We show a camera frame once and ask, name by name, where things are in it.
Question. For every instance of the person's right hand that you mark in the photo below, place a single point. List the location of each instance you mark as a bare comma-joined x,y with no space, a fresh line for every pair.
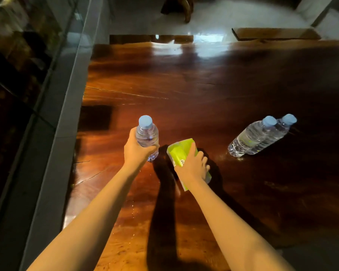
192,167

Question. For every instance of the person's left thumb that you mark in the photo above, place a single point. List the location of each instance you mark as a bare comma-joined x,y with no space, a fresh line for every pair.
148,150

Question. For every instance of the glass railing panel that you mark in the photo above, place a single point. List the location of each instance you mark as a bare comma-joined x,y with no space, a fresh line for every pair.
19,81

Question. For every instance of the person's right middle finger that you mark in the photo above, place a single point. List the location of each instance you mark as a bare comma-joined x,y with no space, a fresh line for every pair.
204,160

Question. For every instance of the green tissue packet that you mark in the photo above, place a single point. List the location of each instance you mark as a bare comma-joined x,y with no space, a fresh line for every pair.
180,155

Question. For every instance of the dark wooden bench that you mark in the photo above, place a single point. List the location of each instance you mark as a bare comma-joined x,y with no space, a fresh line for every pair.
151,39

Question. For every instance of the person's right thumb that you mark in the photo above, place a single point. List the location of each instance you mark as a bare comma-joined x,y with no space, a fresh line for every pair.
192,152

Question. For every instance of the person's left hand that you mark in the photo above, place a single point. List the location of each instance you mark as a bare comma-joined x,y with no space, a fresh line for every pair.
135,155

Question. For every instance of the carved wooden stool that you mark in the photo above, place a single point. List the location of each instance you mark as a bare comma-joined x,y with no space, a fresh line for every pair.
179,7

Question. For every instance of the clear water bottle blue cap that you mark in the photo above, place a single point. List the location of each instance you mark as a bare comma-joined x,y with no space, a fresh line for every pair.
276,132
147,135
252,138

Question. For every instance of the person's left forearm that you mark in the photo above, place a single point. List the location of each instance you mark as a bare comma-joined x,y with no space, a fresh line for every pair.
87,222

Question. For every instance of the person's right forearm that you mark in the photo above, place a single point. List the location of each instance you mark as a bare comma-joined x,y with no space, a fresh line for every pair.
231,228

